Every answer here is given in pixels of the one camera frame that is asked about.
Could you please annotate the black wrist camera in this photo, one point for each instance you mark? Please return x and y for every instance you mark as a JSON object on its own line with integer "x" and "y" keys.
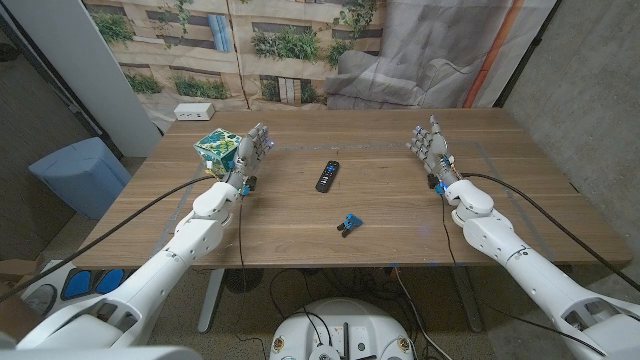
{"x": 250, "y": 184}
{"x": 434, "y": 182}

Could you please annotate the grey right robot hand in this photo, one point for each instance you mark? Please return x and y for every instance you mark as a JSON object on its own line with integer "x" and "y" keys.
{"x": 436, "y": 147}

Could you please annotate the green floral tissue box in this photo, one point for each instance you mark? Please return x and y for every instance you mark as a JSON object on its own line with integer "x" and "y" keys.
{"x": 216, "y": 147}

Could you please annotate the white table leg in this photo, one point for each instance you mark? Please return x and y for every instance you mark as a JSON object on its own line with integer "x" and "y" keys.
{"x": 210, "y": 305}

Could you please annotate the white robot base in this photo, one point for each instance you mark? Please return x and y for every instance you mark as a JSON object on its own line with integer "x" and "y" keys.
{"x": 345, "y": 325}

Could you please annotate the small blue black clip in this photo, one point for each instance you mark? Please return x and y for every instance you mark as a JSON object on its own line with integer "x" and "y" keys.
{"x": 351, "y": 223}

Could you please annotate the white partition panel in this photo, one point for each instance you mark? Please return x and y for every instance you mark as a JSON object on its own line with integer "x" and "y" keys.
{"x": 85, "y": 65}

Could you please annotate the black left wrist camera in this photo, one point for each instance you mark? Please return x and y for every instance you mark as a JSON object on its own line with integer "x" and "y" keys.
{"x": 250, "y": 184}

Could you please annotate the black TV remote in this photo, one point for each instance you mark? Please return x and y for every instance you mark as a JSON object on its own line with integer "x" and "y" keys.
{"x": 327, "y": 176}

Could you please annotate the white power strip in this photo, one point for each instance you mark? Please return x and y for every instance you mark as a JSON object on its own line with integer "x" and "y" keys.
{"x": 194, "y": 111}

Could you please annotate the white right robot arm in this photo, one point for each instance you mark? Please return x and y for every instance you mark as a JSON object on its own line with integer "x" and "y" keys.
{"x": 530, "y": 280}

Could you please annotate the printed building backdrop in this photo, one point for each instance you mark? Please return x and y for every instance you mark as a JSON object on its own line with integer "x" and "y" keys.
{"x": 300, "y": 55}

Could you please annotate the white robot chest shell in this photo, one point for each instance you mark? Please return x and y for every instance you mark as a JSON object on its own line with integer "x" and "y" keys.
{"x": 100, "y": 354}

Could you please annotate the white device with blue panels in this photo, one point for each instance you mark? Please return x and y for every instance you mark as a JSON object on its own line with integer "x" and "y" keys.
{"x": 80, "y": 285}

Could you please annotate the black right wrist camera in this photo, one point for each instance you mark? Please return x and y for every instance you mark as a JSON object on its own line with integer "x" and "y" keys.
{"x": 434, "y": 182}

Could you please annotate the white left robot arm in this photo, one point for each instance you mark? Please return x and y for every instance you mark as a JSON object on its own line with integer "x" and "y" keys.
{"x": 165, "y": 265}

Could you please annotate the black backdrop pole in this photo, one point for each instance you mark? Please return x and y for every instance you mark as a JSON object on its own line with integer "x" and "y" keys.
{"x": 525, "y": 55}

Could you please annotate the black round grille disc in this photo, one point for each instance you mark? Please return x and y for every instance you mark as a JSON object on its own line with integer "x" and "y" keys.
{"x": 243, "y": 280}

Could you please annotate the brown cardboard box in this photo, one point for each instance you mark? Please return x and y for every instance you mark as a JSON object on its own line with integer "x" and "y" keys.
{"x": 17, "y": 272}

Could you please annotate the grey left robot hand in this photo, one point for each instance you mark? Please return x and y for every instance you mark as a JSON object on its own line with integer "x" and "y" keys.
{"x": 249, "y": 150}

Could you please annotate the grey table leg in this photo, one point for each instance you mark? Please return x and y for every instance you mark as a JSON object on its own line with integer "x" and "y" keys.
{"x": 468, "y": 300}

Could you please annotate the blue plastic bin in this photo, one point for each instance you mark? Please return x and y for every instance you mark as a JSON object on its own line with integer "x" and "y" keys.
{"x": 82, "y": 175}

